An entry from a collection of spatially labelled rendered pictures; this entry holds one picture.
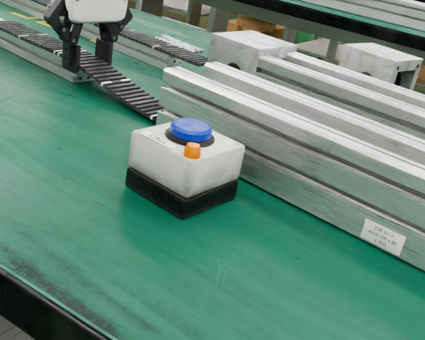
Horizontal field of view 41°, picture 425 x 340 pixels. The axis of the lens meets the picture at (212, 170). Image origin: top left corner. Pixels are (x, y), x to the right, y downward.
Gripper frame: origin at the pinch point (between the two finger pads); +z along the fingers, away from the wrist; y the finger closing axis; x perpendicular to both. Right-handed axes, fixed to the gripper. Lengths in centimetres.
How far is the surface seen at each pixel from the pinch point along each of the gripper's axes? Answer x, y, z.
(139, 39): -7.6, -17.2, 0.5
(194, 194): 35.5, 15.8, 1.5
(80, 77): -0.6, 0.5, 3.3
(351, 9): -33, -147, 2
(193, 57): 3.7, -19.0, 0.5
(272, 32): -190, -343, 60
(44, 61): -7.5, 2.0, 2.8
